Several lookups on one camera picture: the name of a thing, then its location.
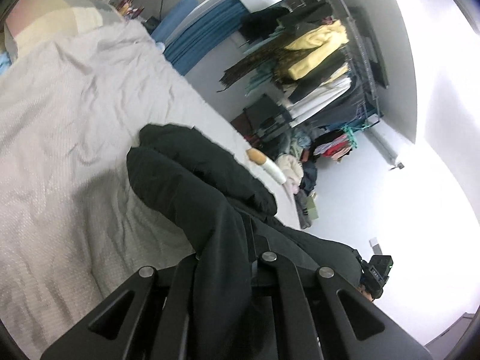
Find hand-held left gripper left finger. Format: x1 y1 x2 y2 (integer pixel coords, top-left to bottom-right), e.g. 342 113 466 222
39 257 197 360

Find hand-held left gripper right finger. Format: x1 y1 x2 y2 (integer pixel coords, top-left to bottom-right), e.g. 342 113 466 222
240 213 434 360

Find black puffer jacket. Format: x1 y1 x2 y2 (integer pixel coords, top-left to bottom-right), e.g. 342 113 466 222
126 123 362 360

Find pile of clothes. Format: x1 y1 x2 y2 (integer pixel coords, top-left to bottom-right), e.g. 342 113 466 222
275 127 321 229

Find hanging small colourful clothes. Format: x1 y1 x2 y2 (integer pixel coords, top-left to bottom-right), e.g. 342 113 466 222
313 131 355 162

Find metal clothes rack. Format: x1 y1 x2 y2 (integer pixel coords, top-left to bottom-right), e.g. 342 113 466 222
300 0 383 121

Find green paper bag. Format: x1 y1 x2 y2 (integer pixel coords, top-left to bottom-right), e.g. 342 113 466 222
305 193 319 222

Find green clip hanger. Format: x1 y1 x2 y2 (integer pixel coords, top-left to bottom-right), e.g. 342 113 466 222
343 122 379 147

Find dark grey jacket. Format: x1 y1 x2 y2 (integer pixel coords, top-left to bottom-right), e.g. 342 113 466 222
300 86 366 128

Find white hoodie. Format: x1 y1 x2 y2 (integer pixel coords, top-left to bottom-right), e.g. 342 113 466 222
287 77 353 119

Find black folding stool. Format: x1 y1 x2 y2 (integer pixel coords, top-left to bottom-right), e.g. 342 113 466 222
244 94 291 147

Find grey bed blanket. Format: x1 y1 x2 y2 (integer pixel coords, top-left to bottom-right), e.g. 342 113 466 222
0 19 304 357

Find cream hanging shirt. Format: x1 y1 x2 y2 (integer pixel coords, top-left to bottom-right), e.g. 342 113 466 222
319 64 351 87

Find black hanging jacket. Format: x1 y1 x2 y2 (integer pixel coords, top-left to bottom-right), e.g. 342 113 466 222
292 50 351 100

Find teal hanging cloth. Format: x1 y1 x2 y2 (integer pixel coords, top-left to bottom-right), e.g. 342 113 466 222
245 62 278 96

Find yellow fleece jacket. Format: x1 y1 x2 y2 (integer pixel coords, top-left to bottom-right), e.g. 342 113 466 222
275 19 349 81

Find leopard print scarf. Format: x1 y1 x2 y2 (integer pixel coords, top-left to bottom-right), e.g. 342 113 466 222
217 41 297 92

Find black hanging coat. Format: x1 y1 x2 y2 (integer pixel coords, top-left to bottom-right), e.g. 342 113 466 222
240 0 327 40

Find blue curtain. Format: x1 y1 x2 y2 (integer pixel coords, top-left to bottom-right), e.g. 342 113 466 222
165 0 246 77

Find blue padded board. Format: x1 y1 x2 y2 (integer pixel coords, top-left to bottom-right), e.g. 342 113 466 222
152 0 199 44

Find bedside small bottles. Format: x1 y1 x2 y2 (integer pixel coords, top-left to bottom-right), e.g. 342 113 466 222
112 0 145 19

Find pastel patchwork pillow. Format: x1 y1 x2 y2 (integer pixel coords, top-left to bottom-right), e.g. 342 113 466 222
4 0 124 61

